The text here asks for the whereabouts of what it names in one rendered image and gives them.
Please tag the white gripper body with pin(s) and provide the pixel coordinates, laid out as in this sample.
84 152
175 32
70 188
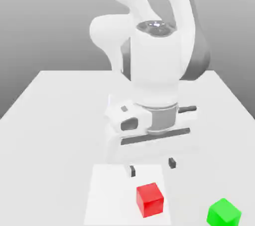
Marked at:
151 150

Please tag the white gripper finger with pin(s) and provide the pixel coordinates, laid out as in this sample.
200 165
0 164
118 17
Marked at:
132 171
171 163

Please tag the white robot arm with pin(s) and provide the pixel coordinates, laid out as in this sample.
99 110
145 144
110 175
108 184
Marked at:
155 66

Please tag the small red cube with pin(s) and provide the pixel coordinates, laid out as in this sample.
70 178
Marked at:
150 200

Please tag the small green cube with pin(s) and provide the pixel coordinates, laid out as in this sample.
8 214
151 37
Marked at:
224 213

